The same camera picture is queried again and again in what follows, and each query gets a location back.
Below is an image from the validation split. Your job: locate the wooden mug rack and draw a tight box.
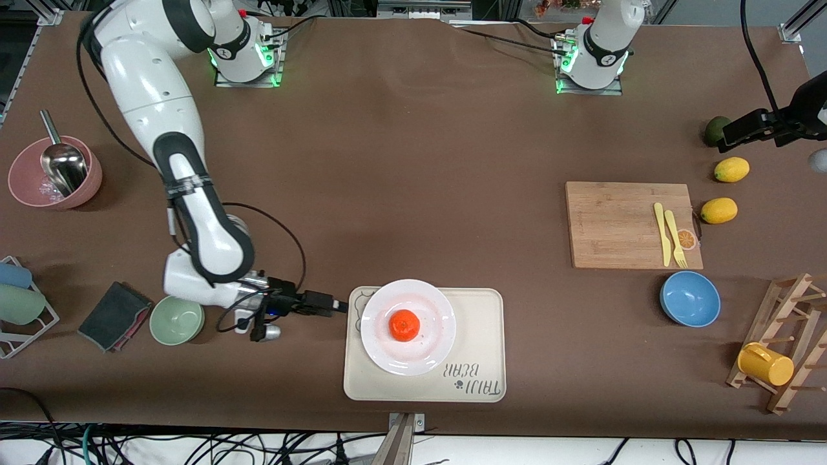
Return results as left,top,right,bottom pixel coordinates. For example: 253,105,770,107
726,273,827,415

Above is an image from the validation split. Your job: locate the yellow mug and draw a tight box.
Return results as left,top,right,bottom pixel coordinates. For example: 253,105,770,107
737,342,795,387

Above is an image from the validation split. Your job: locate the yellow lemon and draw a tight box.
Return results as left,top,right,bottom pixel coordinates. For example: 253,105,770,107
714,157,751,183
701,198,738,225

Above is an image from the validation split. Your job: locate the orange fruit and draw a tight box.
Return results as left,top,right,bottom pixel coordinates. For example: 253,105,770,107
388,309,421,342

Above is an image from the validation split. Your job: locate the dark grey folded cloth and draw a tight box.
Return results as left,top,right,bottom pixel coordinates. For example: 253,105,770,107
78,281,154,353

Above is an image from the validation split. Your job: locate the pale green cup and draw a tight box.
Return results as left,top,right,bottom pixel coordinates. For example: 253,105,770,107
0,284,47,326

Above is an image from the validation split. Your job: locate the blue bowl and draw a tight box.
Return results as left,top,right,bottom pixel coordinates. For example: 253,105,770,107
660,271,722,328

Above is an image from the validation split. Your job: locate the pale green bowl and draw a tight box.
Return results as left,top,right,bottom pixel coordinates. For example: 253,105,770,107
149,293,205,346

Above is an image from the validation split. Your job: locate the brown table cover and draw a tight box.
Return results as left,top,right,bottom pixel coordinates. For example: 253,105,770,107
0,12,827,443

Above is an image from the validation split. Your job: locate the white round plate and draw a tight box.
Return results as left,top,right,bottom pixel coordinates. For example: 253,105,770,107
360,279,457,377

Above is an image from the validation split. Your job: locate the black base power cable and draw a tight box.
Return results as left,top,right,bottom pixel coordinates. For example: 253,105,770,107
262,14,324,39
449,23,569,56

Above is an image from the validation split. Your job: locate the white wire cup rack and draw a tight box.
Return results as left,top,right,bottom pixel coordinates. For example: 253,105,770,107
0,256,60,360

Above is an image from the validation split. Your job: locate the yellow plastic knife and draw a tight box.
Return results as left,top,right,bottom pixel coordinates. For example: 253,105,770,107
653,202,673,267

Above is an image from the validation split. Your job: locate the black floor cable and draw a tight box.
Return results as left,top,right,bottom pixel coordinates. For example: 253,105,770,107
0,386,62,465

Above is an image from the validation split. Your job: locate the pink bowl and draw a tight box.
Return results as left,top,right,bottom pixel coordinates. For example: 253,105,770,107
8,136,103,211

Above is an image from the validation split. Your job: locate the pale blue cup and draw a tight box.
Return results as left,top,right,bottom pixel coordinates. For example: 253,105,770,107
0,262,33,289

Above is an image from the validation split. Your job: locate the metal table edge bracket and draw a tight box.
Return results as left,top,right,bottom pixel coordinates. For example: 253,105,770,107
386,412,426,465

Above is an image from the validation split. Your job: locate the yellow plastic fork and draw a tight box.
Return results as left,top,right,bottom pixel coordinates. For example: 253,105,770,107
664,209,688,269

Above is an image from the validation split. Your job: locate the wooden cutting board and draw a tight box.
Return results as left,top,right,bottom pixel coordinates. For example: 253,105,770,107
565,181,704,270

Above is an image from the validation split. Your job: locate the grey metal frame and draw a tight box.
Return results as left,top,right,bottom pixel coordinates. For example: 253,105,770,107
377,0,474,20

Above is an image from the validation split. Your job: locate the beige bear print tray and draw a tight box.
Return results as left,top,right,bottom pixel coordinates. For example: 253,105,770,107
343,287,507,403

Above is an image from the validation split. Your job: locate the dark green avocado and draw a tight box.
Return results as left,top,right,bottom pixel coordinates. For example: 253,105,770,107
704,116,732,148

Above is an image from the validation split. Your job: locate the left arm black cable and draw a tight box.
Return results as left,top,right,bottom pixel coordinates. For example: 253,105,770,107
740,0,779,117

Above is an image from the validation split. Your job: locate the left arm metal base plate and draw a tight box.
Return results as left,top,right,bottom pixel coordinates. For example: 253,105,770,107
554,32,623,96

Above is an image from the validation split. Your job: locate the metal scoop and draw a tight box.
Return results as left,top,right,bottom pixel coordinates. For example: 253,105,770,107
39,110,89,198

